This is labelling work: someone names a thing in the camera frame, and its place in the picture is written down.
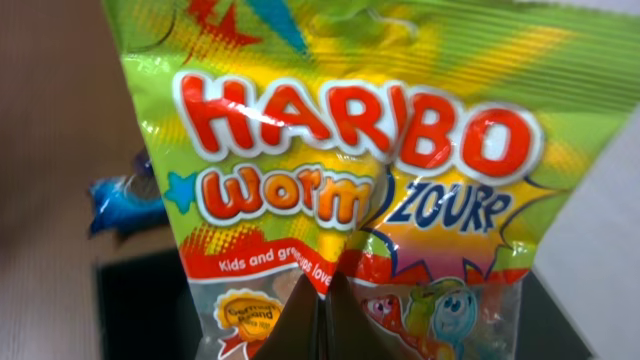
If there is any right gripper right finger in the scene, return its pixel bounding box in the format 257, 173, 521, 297
324, 272, 394, 360

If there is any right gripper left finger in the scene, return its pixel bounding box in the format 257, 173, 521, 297
253, 275, 320, 360

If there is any Haribo worms gummy bag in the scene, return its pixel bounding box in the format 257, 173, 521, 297
103, 0, 639, 359

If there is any blue Oreo cookie pack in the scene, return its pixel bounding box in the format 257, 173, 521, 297
88, 150, 169, 238

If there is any dark green open box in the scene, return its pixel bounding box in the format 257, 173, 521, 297
94, 250, 592, 360

